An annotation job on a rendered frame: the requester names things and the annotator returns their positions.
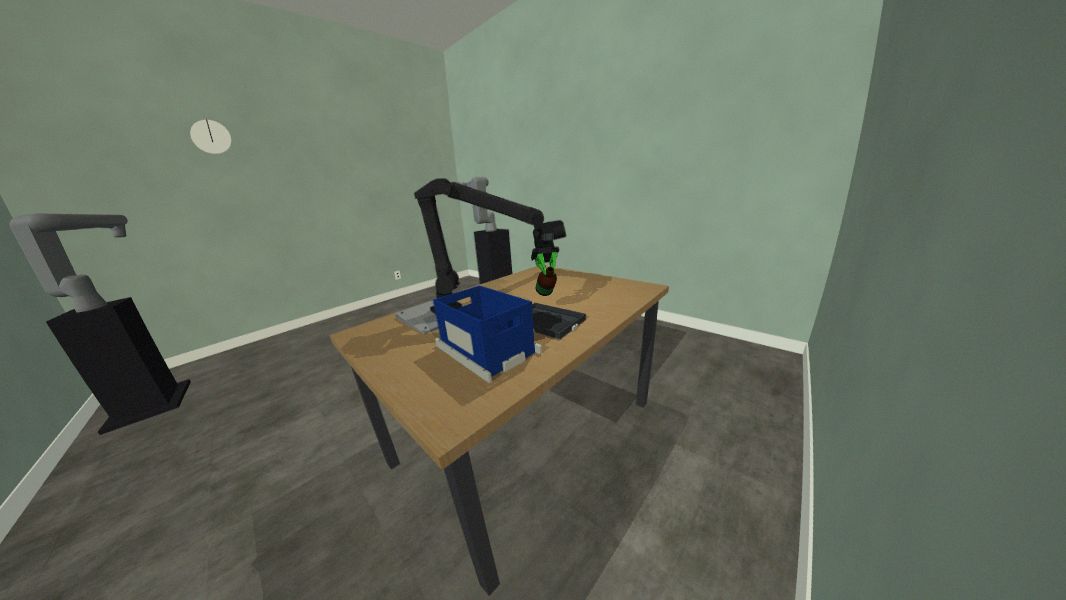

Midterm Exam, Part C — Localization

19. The brown bottle with green label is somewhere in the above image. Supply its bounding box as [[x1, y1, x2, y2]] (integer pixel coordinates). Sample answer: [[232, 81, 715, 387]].
[[535, 267, 558, 296]]

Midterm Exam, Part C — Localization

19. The blue divided crate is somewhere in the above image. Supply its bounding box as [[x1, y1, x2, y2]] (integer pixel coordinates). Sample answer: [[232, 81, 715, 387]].
[[433, 285, 535, 377]]

